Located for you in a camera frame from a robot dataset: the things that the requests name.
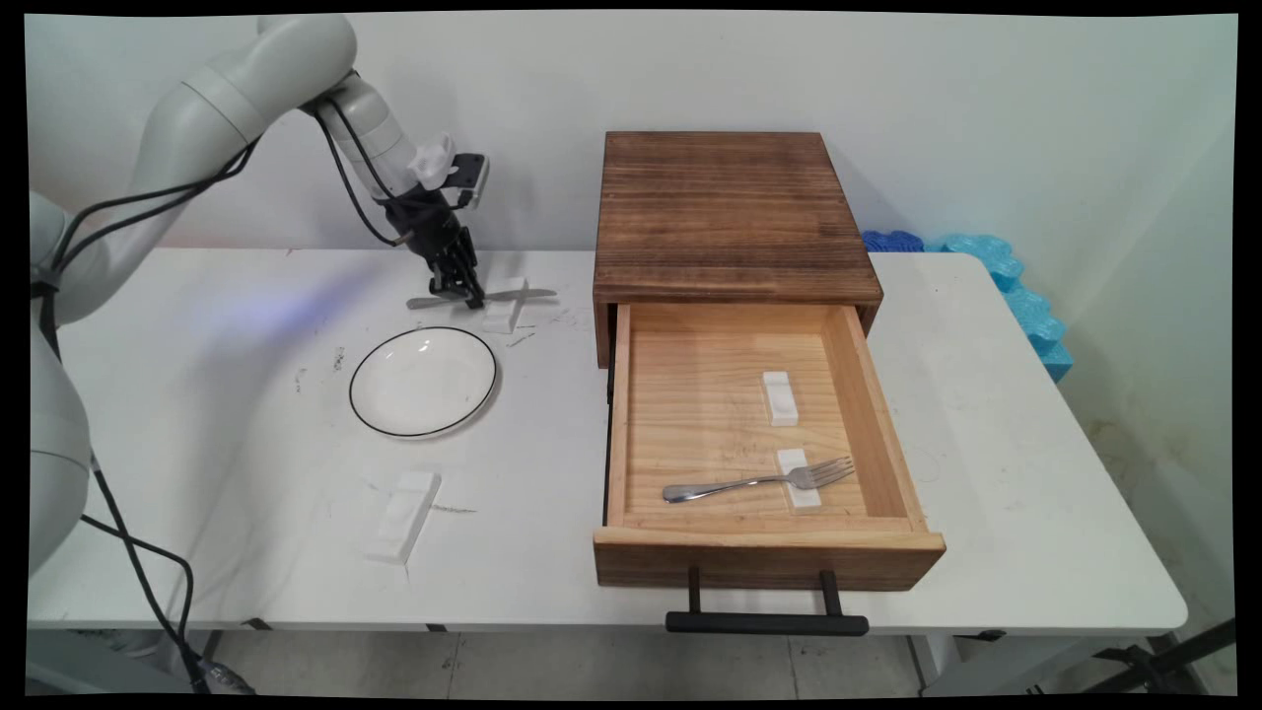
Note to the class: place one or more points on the black metal table leg frame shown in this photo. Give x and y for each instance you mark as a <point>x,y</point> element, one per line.
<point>1163,659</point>

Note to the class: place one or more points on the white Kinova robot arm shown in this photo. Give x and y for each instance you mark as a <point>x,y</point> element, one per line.
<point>197,108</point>

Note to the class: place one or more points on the light wooden drawer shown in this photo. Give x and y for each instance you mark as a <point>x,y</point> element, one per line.
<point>710,414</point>

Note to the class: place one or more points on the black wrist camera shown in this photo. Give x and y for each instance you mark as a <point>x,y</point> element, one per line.
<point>471,176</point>

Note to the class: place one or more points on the dark blue foam piece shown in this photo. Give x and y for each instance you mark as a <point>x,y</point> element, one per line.
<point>892,242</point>

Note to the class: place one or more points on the silver fork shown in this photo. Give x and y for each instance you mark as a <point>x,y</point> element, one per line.
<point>730,485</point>

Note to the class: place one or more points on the light blue foam piece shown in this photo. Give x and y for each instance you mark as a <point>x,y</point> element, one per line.
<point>1025,306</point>

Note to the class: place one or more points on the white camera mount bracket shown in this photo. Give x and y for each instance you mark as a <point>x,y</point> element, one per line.
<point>432,163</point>

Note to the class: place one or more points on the long white cutlery rest block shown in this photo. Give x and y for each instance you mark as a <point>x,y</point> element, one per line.
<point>404,515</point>

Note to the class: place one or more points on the silver table knife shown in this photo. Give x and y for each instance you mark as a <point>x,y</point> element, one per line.
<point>523,294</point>

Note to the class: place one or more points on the small white cutlery rest block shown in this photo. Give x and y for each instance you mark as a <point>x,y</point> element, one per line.
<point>505,314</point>
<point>801,495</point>
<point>781,399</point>

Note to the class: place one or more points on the dark brown wooden cabinet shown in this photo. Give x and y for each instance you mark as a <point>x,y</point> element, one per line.
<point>735,212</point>

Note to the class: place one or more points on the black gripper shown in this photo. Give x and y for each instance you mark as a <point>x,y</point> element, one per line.
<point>434,232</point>

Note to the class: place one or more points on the white plate with black rim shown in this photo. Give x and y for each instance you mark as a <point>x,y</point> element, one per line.
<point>424,383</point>

